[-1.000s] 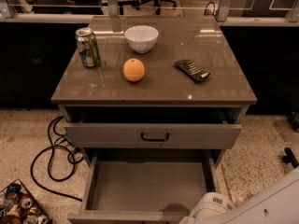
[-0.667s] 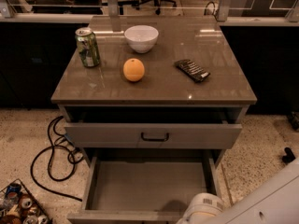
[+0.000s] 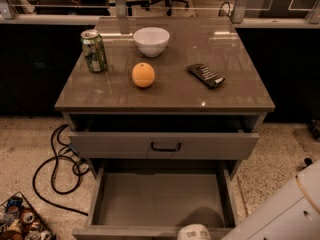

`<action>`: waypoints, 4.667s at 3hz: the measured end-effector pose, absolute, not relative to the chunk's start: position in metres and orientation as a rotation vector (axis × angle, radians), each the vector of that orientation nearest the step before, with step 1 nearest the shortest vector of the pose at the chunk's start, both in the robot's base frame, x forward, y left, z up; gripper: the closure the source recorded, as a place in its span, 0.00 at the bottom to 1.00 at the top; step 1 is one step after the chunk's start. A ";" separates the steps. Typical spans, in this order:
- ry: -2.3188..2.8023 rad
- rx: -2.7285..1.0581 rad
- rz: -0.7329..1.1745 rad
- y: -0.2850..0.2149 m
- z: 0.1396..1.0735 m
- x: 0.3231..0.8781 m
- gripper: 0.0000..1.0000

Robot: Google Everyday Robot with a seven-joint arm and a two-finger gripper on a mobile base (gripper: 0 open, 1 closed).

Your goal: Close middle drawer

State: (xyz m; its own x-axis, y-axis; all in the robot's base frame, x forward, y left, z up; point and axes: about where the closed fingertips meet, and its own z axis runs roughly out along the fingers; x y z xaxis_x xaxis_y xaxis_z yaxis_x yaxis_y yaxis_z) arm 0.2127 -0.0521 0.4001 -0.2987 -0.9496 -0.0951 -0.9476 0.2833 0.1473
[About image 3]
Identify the grey drawer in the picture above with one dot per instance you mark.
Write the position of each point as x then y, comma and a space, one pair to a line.
154, 199
164, 137

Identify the dark snack bar packet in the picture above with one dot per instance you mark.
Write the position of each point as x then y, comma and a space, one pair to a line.
206, 75

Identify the grey top drawer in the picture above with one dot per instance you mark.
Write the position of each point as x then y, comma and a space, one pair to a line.
164, 137

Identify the orange fruit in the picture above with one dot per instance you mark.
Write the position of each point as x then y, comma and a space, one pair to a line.
143, 75

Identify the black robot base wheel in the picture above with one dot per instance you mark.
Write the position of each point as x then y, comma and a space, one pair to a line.
308, 162

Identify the grey drawer cabinet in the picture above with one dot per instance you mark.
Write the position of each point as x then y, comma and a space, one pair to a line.
209, 41

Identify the green soda can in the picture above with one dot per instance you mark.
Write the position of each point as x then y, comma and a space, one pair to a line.
93, 50

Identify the wire basket of cans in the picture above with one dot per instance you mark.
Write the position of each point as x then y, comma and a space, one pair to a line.
19, 220

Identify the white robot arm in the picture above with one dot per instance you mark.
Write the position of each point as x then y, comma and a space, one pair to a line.
291, 213

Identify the white ceramic bowl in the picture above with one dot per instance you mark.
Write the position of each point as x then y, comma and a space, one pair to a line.
151, 41

